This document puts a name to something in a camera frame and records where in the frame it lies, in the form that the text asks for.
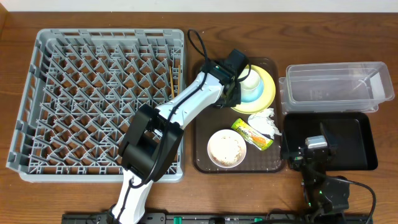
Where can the white bowl with food residue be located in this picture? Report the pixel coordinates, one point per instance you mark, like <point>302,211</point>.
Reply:
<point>226,148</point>

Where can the yellow plate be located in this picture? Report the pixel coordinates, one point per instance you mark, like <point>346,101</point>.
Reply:
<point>265,100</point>

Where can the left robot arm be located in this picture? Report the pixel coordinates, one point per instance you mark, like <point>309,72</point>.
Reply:
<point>154,136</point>

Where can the clear plastic bin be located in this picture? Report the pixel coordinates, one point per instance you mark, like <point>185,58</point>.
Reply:
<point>335,87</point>

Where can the dark brown serving tray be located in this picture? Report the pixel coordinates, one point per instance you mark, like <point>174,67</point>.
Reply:
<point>212,119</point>

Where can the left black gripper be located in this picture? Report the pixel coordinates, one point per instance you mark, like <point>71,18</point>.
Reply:
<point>233,94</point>

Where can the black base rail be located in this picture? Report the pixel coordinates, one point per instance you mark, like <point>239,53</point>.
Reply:
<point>164,218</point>

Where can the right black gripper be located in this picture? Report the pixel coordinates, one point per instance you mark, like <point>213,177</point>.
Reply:
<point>311,155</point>

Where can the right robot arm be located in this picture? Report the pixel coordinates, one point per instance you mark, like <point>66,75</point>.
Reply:
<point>324,195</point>

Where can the wooden chopstick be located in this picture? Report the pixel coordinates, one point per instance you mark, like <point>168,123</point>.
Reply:
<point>171,81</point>
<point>178,80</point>

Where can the black plastic bin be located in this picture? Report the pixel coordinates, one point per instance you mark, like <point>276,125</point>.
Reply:
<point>352,131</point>

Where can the grey plastic dishwasher rack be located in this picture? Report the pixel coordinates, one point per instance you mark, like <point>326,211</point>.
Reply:
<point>82,90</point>

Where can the crumpled white tissue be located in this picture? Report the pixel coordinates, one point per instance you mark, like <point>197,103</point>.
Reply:
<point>263,123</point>

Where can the light blue bowl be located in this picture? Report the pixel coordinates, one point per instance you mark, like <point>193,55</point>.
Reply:
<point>250,96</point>

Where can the green yellow snack wrapper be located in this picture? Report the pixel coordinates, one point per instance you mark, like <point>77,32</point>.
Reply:
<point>252,136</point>

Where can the white cup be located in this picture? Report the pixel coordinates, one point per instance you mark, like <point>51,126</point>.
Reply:
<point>251,80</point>

